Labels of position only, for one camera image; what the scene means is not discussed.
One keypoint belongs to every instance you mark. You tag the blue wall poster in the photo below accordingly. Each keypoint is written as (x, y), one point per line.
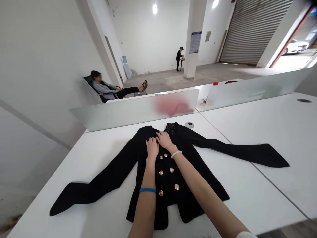
(195, 42)

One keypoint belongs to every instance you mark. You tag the black jacket with gold buttons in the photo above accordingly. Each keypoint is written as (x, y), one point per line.
(138, 168)

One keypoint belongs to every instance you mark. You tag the person's left fingers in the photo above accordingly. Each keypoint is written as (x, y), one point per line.
(151, 142)

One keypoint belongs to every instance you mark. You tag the person's left hand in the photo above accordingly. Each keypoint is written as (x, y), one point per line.
(152, 148)

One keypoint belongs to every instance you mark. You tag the grey roller shutter door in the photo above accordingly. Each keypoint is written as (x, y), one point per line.
(255, 29)

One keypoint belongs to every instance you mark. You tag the red-capped bottle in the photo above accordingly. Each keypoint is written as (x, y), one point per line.
(215, 84)

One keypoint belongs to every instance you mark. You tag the leaning wooden plank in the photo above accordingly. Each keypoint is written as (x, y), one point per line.
(221, 47)

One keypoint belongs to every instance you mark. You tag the white car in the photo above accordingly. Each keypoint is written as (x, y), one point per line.
(297, 46)

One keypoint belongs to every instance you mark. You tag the person's right fingers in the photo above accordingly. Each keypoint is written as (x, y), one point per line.
(162, 135)

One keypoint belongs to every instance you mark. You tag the small wooden table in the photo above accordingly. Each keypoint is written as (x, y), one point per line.
(183, 60)

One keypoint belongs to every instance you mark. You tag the frosted glass desk divider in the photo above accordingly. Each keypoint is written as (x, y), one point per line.
(119, 114)
(260, 88)

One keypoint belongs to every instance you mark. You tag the hanging ceiling lamp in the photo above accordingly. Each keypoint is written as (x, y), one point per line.
(215, 3)
(154, 7)

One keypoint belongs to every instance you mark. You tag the person's right hand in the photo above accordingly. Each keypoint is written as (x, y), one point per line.
(167, 142)

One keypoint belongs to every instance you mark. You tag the water dispenser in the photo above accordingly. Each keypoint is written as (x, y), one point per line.
(126, 67)

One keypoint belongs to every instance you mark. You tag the pink cloth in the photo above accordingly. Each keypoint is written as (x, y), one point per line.
(173, 105)

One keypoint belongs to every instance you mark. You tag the grey wall box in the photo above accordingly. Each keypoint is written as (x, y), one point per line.
(208, 36)

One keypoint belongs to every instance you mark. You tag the black office chair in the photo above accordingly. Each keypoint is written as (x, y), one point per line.
(92, 86)

